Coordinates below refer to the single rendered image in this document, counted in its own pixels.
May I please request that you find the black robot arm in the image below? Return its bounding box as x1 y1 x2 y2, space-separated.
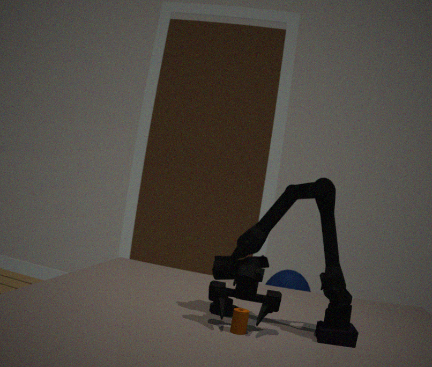
212 178 352 331

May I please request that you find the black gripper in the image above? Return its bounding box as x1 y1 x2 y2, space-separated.
208 281 282 326

